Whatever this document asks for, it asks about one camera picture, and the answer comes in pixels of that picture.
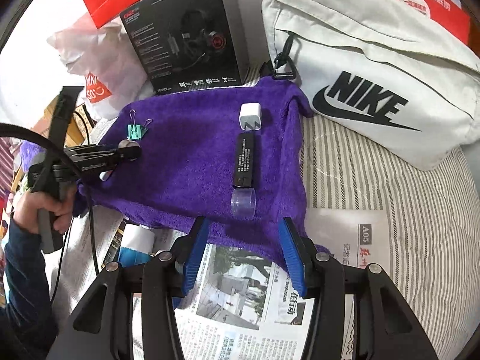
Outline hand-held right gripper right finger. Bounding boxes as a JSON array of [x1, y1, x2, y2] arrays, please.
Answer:
[[278, 217, 437, 360]]

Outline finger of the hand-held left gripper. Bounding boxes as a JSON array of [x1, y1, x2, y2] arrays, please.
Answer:
[[65, 140, 142, 175]]

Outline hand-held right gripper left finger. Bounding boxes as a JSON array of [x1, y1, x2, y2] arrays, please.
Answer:
[[47, 216, 211, 360]]

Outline green binder clip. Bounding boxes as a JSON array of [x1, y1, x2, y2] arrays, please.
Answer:
[[127, 109, 154, 140]]

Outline clear plastic cap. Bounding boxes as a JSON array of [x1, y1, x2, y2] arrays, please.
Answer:
[[230, 188, 258, 218]]

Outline black USB stick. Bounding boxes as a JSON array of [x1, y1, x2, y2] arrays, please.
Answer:
[[232, 131, 261, 189]]

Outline white charger plug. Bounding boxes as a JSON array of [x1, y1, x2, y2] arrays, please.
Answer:
[[237, 102, 263, 133]]

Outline person's left forearm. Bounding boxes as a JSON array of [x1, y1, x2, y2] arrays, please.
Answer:
[[0, 215, 57, 360]]

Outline person's left hand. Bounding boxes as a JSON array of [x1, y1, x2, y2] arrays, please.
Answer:
[[10, 184, 77, 238]]

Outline purple plush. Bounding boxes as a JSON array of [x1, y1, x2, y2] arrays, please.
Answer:
[[19, 140, 51, 166]]

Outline newspaper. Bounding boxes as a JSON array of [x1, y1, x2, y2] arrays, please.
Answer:
[[65, 208, 391, 360]]

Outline teal and white container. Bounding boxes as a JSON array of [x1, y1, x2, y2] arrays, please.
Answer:
[[118, 224, 155, 267]]

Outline purple towel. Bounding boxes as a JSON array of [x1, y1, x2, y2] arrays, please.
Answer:
[[73, 75, 327, 271]]

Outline striped bed sheet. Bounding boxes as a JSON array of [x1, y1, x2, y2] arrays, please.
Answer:
[[240, 64, 475, 360]]

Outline white plastic shopping bag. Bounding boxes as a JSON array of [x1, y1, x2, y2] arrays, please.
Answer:
[[47, 19, 152, 121]]

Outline black headphone box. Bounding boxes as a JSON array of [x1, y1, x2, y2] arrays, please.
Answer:
[[119, 0, 251, 96]]

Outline grey waist bag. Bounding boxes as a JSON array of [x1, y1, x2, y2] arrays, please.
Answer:
[[260, 0, 480, 171]]

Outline black cable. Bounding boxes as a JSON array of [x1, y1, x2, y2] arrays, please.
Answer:
[[0, 122, 101, 274]]

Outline red paper bag white handles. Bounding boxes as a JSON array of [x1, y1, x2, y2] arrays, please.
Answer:
[[361, 0, 472, 44]]

